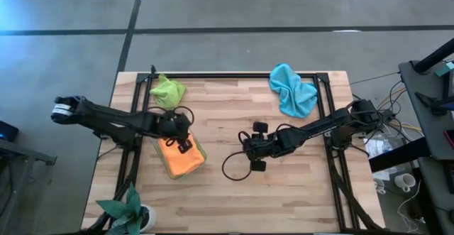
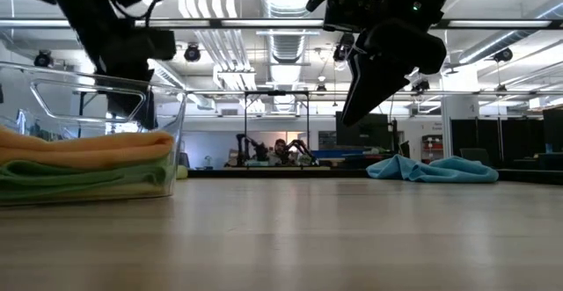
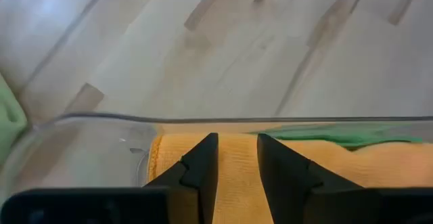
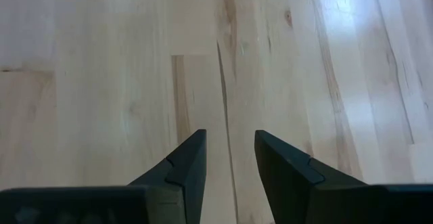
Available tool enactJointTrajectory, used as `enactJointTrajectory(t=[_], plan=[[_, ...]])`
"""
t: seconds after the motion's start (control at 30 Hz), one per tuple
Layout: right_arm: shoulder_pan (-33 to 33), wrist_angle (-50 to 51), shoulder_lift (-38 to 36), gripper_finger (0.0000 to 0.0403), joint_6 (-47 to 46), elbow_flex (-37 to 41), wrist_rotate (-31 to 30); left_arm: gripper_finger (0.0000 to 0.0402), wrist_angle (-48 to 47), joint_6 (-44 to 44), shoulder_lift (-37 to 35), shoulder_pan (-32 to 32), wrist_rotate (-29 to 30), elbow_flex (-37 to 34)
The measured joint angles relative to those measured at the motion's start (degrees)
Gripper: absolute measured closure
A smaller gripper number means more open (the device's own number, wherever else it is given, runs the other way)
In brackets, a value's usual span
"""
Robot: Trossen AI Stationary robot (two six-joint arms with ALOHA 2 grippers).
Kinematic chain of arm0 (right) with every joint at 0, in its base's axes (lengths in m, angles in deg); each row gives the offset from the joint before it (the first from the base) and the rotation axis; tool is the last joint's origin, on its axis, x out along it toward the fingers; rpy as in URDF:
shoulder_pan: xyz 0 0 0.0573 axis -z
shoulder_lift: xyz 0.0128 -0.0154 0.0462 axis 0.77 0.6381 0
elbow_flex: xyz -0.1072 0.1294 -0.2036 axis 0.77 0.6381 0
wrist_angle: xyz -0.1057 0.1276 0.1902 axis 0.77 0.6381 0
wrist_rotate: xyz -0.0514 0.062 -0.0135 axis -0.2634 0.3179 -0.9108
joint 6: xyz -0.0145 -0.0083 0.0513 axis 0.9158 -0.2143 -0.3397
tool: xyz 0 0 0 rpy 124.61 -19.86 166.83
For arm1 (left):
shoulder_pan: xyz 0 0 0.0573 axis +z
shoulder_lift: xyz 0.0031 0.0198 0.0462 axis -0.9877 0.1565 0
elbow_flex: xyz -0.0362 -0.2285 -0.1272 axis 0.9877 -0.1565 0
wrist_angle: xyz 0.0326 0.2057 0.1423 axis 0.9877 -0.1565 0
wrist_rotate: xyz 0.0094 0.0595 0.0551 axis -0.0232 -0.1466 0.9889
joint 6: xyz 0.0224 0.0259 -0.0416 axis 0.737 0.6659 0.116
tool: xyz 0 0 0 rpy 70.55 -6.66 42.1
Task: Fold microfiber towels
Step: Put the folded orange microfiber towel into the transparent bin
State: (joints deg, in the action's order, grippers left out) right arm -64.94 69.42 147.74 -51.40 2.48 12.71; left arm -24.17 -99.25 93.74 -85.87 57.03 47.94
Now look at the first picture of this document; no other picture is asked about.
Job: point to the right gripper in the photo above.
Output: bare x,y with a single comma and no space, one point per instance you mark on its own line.
262,146

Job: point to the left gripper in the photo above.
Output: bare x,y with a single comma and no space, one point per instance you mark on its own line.
174,125

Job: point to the clear plastic bin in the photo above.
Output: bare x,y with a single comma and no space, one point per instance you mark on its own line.
155,150

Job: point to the lime green microfiber towel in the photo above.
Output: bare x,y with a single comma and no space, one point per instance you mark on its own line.
168,93

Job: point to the orange microfiber towel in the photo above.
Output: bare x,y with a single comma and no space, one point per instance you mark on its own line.
181,164

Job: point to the blue microfiber towel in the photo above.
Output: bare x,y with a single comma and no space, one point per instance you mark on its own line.
294,93

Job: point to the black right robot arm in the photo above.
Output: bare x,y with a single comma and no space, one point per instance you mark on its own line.
326,128

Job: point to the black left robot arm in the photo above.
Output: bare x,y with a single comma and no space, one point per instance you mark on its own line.
106,118

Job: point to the black table-edge clamp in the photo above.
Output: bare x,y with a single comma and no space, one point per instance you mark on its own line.
101,135

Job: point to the white plant pot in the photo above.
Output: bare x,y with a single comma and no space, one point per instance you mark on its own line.
152,217

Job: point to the green leafy plant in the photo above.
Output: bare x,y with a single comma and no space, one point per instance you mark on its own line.
122,210

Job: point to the white paper sheets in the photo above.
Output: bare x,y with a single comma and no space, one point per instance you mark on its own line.
376,146

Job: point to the white cup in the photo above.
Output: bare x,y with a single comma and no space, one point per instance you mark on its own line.
379,187

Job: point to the black floor beam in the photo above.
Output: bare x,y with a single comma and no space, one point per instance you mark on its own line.
397,157

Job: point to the white mug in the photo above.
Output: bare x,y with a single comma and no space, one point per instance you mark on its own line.
403,181

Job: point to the grey metal stand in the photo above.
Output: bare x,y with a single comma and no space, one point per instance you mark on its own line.
21,153

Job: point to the dark grey side desk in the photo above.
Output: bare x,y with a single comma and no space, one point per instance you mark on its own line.
418,128

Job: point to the black box with blue light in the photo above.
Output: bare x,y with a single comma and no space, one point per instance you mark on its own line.
9,132

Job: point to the black desk clamp stand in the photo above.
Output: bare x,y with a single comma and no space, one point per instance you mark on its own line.
438,107

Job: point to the red-edged dark device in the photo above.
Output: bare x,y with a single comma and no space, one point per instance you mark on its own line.
450,139

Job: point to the black diagonal pole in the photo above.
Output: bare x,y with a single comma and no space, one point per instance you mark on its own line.
436,54

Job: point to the teal box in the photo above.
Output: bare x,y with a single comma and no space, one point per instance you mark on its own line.
445,69

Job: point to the black aluminium table frame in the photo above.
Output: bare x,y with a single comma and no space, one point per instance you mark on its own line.
195,75

